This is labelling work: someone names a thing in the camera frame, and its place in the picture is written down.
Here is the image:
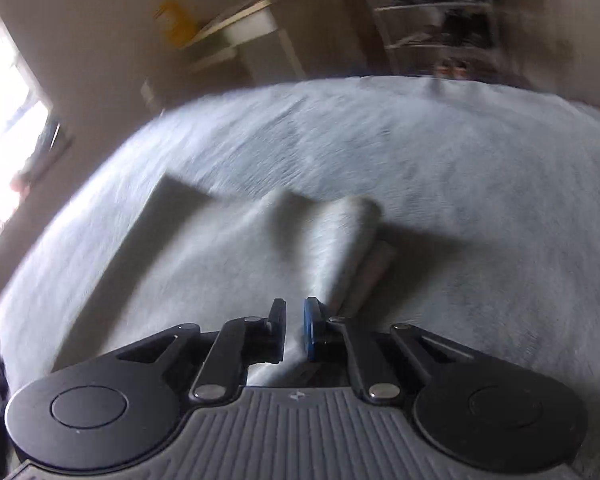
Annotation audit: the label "black shoes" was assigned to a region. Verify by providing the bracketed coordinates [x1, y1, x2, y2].
[385, 0, 498, 53]

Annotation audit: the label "white wooden desk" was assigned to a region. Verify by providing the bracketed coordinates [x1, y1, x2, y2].
[140, 0, 368, 116]

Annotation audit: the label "grey bed blanket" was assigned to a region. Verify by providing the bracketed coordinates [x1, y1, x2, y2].
[0, 75, 600, 480]

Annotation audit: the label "grey sweatpants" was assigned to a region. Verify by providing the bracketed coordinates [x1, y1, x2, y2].
[55, 177, 396, 386]

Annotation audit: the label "metal shoe rack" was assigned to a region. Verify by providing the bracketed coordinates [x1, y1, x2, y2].
[368, 0, 504, 82]

